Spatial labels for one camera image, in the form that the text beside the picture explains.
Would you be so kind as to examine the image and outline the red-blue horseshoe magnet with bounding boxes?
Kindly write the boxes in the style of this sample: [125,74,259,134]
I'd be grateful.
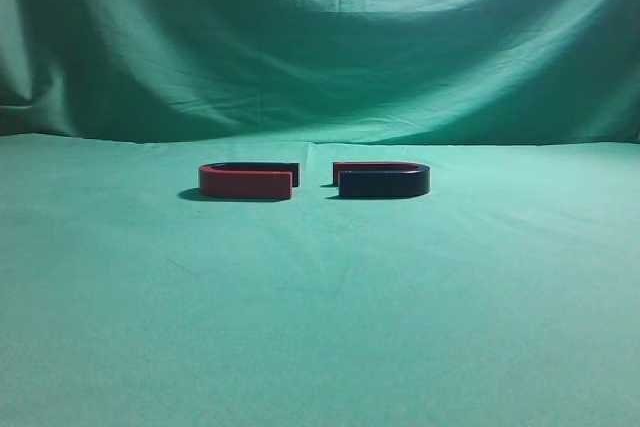
[332,161,430,198]
[198,162,300,200]

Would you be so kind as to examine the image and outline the green cloth backdrop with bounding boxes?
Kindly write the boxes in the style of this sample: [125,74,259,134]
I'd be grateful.
[1,0,639,426]

